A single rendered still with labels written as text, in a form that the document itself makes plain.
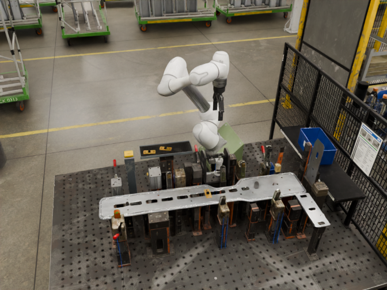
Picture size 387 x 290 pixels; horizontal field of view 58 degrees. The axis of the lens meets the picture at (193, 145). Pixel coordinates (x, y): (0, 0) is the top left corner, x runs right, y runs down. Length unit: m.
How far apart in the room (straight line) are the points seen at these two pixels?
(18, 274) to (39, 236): 0.41
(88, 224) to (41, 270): 0.89
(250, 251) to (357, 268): 0.68
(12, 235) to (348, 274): 2.88
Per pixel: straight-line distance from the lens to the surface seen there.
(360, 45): 4.17
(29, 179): 4.34
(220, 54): 2.07
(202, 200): 2.28
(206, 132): 2.85
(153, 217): 2.15
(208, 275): 2.29
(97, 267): 2.39
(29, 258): 3.52
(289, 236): 2.55
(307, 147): 2.57
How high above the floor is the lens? 2.60
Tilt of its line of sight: 35 degrees down
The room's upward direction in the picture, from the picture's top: 1 degrees clockwise
